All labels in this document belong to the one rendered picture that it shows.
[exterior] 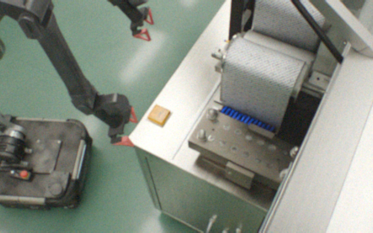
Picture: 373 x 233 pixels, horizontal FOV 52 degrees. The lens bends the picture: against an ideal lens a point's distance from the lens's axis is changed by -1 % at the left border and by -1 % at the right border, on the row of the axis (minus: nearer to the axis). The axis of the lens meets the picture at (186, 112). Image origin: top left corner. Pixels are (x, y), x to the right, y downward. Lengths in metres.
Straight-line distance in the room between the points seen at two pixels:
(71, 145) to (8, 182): 0.40
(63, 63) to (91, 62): 1.96
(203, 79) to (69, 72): 0.74
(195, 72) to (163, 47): 1.34
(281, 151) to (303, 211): 0.76
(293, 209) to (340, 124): 0.19
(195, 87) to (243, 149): 0.43
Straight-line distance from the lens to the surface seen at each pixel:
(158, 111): 1.60
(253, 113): 1.44
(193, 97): 1.66
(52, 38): 1.03
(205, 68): 1.75
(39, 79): 3.09
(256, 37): 1.42
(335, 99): 0.78
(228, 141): 1.40
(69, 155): 2.38
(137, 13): 1.63
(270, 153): 1.40
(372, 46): 0.86
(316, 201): 0.68
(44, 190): 2.34
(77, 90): 1.19
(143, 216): 2.40
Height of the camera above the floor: 2.27
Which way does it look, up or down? 58 degrees down
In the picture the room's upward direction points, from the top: 4 degrees counter-clockwise
